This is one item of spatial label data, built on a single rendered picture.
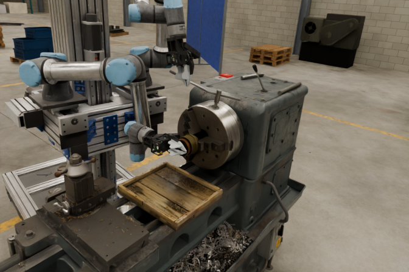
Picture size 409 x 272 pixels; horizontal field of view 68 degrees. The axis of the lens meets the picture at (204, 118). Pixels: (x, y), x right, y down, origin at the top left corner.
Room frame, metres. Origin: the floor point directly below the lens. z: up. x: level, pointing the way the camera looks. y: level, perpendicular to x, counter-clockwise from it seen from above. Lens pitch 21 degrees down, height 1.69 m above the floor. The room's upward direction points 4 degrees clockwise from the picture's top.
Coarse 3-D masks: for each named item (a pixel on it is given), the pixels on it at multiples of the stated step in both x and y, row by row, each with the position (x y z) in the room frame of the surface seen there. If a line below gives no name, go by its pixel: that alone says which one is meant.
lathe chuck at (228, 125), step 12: (204, 108) 1.30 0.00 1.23; (180, 120) 1.39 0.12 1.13; (204, 120) 1.30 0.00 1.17; (216, 120) 1.26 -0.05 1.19; (228, 120) 1.27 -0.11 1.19; (180, 132) 1.38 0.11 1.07; (204, 132) 1.40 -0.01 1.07; (216, 132) 1.25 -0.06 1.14; (228, 132) 1.23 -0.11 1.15; (204, 156) 1.29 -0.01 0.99; (216, 156) 1.25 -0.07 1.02; (228, 156) 1.22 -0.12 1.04; (204, 168) 1.28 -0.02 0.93; (216, 168) 1.25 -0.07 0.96
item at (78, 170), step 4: (68, 164) 0.88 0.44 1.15; (80, 164) 0.88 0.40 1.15; (84, 164) 0.89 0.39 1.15; (68, 168) 0.87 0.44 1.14; (72, 168) 0.86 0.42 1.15; (76, 168) 0.87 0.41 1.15; (80, 168) 0.87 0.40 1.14; (84, 168) 0.88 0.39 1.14; (88, 168) 0.90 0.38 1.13; (68, 172) 0.86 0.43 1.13; (72, 172) 0.86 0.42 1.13; (76, 172) 0.86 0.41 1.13; (80, 172) 0.87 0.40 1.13; (84, 172) 0.87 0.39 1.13; (72, 176) 0.85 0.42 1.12
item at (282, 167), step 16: (288, 160) 1.69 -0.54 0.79; (272, 176) 1.51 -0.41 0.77; (288, 176) 1.71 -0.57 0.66; (240, 192) 1.33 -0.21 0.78; (256, 192) 1.37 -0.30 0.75; (272, 192) 1.53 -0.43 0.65; (240, 208) 1.32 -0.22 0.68; (256, 208) 1.40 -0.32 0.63; (240, 224) 1.31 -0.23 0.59; (256, 256) 1.53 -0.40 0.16
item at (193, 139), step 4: (184, 136) 1.22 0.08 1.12; (188, 136) 1.22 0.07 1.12; (192, 136) 1.22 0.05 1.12; (180, 140) 1.19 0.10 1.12; (184, 140) 1.19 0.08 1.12; (188, 140) 1.20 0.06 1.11; (192, 140) 1.21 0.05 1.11; (196, 140) 1.22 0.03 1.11; (184, 144) 1.17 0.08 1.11; (188, 144) 1.18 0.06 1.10; (192, 144) 1.19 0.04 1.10; (196, 144) 1.21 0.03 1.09; (188, 148) 1.17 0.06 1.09; (192, 148) 1.19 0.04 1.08; (196, 148) 1.21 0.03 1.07; (188, 152) 1.17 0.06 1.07; (192, 152) 1.20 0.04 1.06
